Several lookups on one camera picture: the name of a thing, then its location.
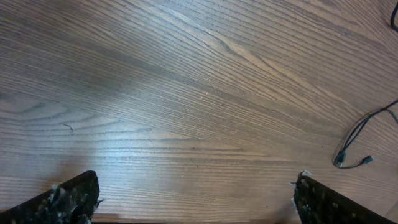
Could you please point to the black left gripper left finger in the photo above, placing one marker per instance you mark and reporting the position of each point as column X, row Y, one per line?
column 73, row 202

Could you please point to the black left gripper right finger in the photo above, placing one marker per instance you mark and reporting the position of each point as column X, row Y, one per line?
column 316, row 203

